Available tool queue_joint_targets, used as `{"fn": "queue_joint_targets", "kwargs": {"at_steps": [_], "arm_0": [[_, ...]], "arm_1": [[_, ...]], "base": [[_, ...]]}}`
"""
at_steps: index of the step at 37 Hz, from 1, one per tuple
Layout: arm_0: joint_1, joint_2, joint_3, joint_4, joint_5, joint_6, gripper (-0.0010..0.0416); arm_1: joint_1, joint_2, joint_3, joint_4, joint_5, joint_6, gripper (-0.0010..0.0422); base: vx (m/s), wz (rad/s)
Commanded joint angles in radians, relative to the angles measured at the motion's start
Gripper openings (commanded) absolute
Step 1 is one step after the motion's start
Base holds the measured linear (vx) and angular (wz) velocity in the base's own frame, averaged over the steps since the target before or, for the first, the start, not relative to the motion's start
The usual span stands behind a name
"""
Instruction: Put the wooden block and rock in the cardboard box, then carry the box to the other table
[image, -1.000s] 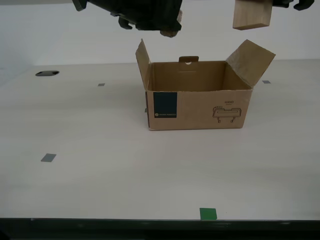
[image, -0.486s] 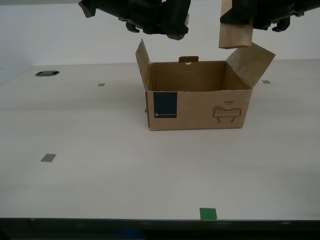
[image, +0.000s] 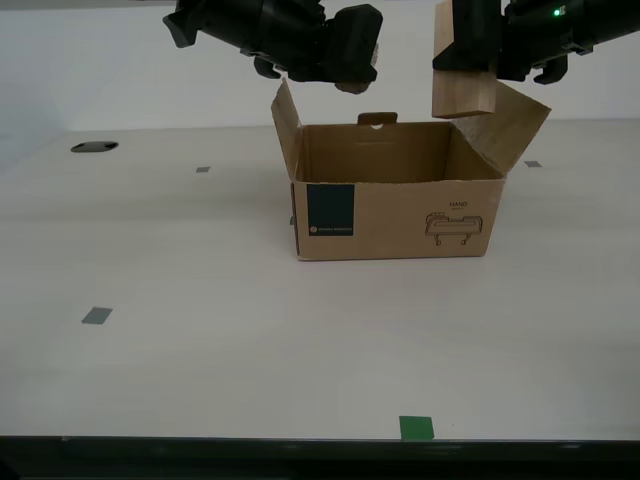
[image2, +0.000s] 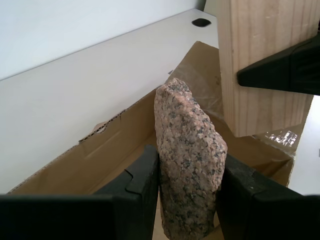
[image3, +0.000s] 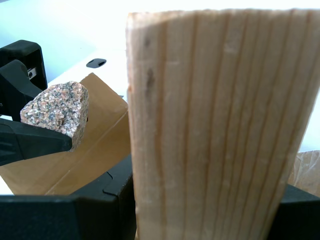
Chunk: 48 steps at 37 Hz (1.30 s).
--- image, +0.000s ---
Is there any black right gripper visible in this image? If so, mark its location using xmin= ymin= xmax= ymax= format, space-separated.
xmin=431 ymin=0 xmax=596 ymax=85

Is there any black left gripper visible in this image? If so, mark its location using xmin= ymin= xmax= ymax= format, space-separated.
xmin=229 ymin=0 xmax=385 ymax=86

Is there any speckled beige rock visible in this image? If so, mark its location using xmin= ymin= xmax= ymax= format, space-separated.
xmin=332 ymin=42 xmax=382 ymax=96

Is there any light wooden block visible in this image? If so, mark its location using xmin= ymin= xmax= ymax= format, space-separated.
xmin=431 ymin=0 xmax=497 ymax=120

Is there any brown cardboard box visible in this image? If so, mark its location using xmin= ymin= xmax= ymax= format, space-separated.
xmin=271 ymin=77 xmax=552 ymax=263

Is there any black oval table grommet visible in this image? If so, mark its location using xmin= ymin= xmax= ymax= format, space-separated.
xmin=70 ymin=141 xmax=121 ymax=155

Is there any green tape square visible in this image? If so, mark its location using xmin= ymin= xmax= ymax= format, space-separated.
xmin=398 ymin=414 xmax=436 ymax=442

